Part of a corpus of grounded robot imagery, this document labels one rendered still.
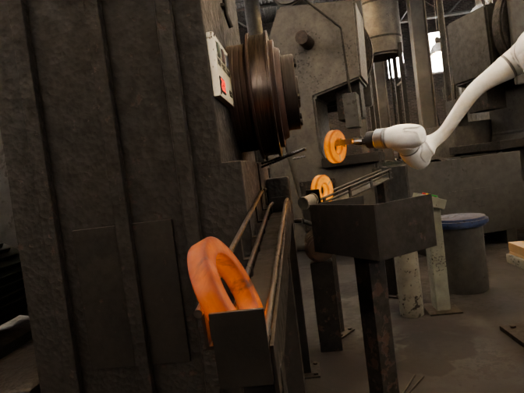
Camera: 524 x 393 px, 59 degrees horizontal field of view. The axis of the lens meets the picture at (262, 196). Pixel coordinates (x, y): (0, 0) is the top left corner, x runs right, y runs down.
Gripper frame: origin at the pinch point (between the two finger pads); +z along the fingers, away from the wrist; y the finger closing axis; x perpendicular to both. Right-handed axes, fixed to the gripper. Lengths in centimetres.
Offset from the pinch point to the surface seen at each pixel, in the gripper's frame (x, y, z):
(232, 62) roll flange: 30, -69, -2
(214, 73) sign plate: 21, -95, -18
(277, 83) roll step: 21, -61, -15
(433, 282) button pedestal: -75, 42, -27
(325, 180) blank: -17.5, 1.5, 7.9
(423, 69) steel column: 150, 813, 253
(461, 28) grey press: 111, 327, 35
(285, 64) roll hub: 28, -54, -14
